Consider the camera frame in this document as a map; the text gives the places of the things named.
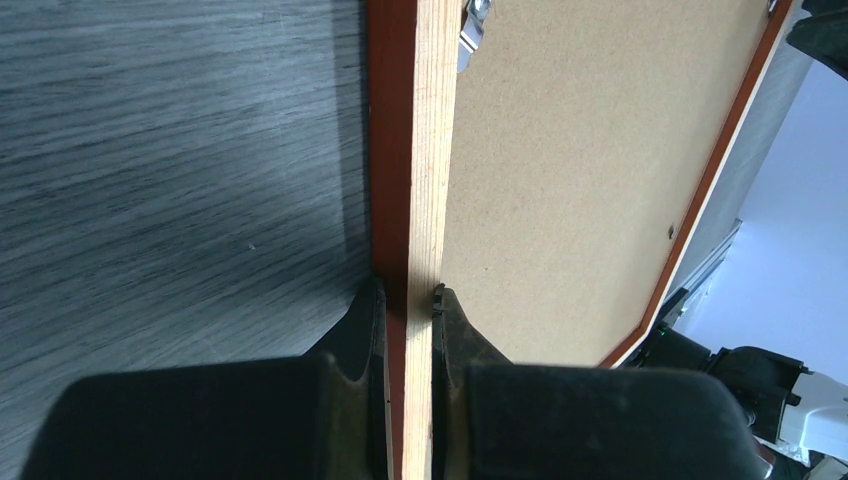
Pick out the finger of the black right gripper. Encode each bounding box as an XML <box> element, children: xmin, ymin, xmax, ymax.
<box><xmin>787</xmin><ymin>0</ymin><xmax>847</xmax><ymax>63</ymax></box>

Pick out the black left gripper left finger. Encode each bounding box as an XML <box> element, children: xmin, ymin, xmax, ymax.
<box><xmin>22</xmin><ymin>279</ymin><xmax>392</xmax><ymax>479</ymax></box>

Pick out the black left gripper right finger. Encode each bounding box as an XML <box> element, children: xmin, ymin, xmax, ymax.
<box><xmin>432</xmin><ymin>286</ymin><xmax>772</xmax><ymax>479</ymax></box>

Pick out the brown cardboard backing board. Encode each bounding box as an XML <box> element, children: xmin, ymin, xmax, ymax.
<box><xmin>442</xmin><ymin>1</ymin><xmax>769</xmax><ymax>365</ymax></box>

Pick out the copper picture frame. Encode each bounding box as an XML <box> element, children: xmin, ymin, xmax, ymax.
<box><xmin>365</xmin><ymin>0</ymin><xmax>796</xmax><ymax>480</ymax></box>

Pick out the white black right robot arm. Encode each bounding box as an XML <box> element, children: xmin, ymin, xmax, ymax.
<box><xmin>623</xmin><ymin>1</ymin><xmax>847</xmax><ymax>476</ymax></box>

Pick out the aluminium front rail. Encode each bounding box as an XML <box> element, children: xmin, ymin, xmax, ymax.
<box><xmin>656</xmin><ymin>218</ymin><xmax>742</xmax><ymax>325</ymax></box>

